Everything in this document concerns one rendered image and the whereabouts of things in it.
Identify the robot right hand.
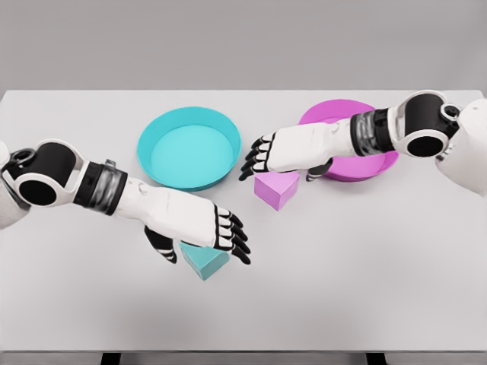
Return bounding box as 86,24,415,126
238,126,334,183

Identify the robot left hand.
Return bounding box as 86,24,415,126
143,189,253,265

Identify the magenta block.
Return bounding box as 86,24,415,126
253,170,301,211

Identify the cyan block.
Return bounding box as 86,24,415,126
178,242,231,282

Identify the cyan round plate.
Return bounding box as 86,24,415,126
135,106,243,192

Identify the magenta round plate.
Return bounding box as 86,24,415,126
297,99,401,183

